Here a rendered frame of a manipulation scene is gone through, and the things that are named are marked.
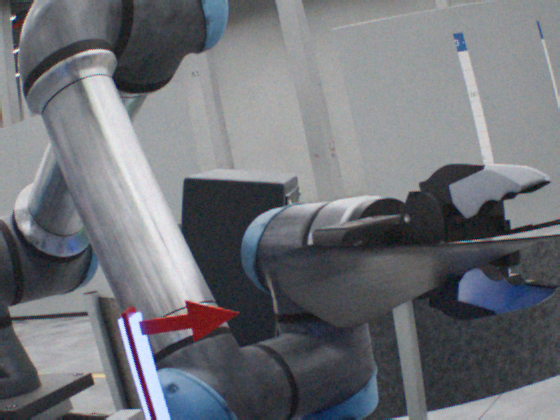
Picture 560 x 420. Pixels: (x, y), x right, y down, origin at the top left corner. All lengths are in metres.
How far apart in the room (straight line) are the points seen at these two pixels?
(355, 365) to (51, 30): 0.40
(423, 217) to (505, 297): 0.10
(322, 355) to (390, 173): 6.41
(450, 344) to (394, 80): 4.77
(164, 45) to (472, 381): 1.72
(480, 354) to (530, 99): 4.43
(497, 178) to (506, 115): 6.23
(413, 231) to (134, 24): 0.36
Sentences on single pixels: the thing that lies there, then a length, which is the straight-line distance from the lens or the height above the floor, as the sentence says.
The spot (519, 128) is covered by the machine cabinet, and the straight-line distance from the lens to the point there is 6.88.
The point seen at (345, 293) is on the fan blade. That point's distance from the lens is 0.62.
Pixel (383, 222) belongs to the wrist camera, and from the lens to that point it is 0.74.
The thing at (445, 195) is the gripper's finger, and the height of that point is 1.21.
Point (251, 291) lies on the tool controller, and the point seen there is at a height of 1.12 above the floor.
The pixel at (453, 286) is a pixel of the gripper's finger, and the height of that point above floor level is 1.15.
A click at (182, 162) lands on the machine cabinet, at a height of 1.36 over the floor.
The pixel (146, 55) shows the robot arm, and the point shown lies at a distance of 1.00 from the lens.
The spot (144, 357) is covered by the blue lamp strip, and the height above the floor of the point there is 1.16.
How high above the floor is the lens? 1.26
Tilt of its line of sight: 3 degrees down
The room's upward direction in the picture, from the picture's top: 12 degrees counter-clockwise
